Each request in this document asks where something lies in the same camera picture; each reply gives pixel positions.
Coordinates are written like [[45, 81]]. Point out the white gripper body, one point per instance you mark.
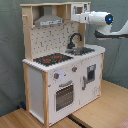
[[93, 17]]

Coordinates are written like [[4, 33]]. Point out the toy microwave door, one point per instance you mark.
[[79, 8]]

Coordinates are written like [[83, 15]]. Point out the white oven door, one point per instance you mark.
[[63, 97]]

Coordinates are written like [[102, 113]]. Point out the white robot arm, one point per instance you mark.
[[104, 32]]

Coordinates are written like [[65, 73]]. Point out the wooden toy kitchen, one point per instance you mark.
[[45, 40]]

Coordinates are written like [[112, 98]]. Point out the black toy faucet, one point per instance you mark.
[[71, 43]]

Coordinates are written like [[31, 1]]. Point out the grey toy sink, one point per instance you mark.
[[79, 51]]

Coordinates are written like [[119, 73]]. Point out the grey range hood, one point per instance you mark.
[[48, 18]]

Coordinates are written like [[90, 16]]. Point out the white cupboard door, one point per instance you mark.
[[90, 79]]

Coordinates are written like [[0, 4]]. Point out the right red stove knob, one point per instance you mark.
[[74, 69]]

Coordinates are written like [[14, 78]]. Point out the red stove knob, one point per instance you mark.
[[56, 75], [74, 69]]

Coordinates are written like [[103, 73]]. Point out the black toy stovetop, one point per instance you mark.
[[52, 59]]

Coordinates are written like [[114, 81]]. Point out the left red stove knob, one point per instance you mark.
[[56, 75]]

